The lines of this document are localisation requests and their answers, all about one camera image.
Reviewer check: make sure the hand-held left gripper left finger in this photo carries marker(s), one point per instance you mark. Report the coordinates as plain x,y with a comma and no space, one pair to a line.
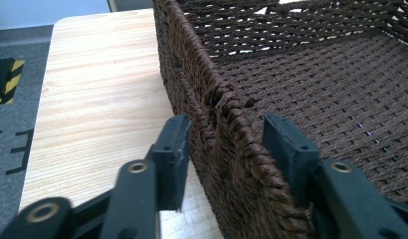
172,159

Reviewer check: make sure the brown woven basket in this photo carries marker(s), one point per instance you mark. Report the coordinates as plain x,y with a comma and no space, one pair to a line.
324,99

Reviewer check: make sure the striped black stand base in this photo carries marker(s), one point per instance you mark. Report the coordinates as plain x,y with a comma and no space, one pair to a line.
3,79

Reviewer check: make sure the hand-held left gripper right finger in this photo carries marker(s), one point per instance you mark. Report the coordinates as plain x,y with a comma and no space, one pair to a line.
291,156

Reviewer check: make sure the black floor tape marks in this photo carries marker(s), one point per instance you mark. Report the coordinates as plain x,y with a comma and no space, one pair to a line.
24,151

